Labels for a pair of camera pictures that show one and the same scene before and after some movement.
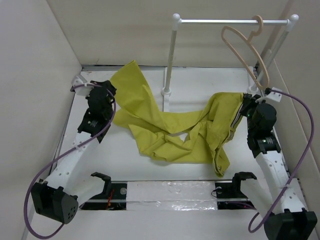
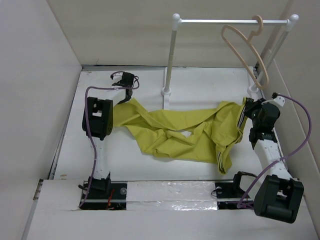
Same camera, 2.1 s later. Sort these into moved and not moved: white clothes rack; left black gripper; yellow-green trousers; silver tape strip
Moved: left black gripper; yellow-green trousers
Not moved: white clothes rack; silver tape strip
